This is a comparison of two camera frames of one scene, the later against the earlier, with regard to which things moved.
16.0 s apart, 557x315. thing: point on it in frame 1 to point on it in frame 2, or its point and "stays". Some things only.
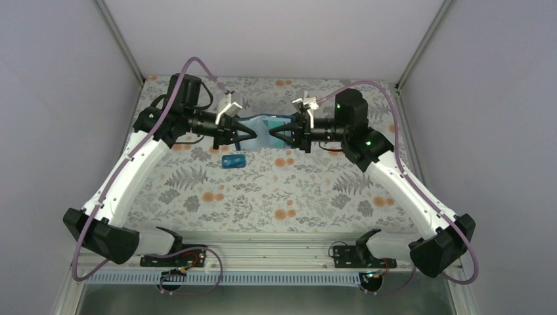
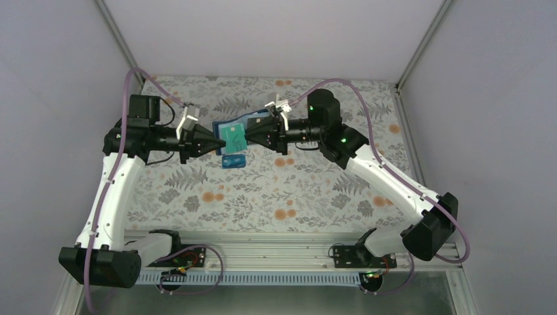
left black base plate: (192, 258) stays
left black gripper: (227, 130) to (197, 141)
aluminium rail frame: (265, 250) stays
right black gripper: (302, 140) to (276, 133)
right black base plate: (359, 256) stays
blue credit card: (233, 161) stays
